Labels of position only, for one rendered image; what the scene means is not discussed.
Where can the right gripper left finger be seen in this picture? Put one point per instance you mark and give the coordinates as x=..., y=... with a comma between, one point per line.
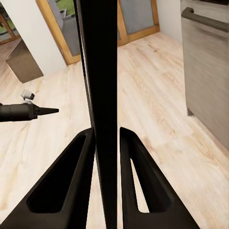
x=60, y=198

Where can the dishwasher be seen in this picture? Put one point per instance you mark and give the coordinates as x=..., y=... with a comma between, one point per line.
x=205, y=40

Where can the cabinet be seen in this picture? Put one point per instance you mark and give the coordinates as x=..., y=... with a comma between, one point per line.
x=23, y=64

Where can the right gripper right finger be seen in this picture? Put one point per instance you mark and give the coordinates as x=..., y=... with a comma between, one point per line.
x=166, y=209

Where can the poster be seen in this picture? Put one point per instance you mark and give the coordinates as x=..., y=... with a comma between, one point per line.
x=97, y=32

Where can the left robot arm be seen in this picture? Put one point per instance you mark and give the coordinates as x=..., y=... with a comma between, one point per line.
x=26, y=111

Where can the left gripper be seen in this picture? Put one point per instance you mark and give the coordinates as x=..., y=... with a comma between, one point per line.
x=27, y=112

